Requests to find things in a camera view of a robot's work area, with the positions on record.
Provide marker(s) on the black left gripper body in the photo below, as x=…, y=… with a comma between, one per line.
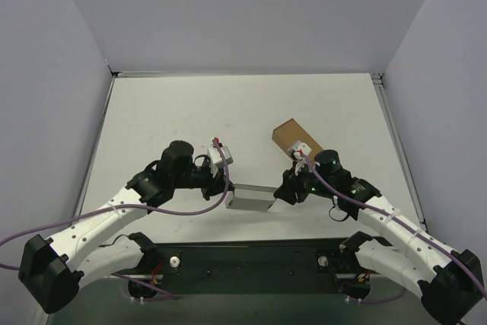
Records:
x=212, y=188

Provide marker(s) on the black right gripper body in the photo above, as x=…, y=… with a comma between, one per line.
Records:
x=291, y=187

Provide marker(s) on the white paper box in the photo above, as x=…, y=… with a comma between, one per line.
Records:
x=250, y=198

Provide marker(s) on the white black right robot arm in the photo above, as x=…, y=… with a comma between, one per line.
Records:
x=448, y=283

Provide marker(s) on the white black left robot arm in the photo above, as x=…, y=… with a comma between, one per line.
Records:
x=56, y=268

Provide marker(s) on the brown folded cardboard box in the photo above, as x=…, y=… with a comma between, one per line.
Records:
x=290, y=136

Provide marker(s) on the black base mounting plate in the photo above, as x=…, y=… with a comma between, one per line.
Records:
x=288, y=267

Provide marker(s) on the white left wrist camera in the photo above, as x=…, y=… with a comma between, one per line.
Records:
x=219, y=155

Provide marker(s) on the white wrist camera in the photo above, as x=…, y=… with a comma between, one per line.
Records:
x=219, y=155
x=298, y=153

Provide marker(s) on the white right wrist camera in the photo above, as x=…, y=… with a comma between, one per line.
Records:
x=298, y=153

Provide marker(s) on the aluminium table frame rail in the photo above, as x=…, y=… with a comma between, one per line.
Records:
x=377, y=80

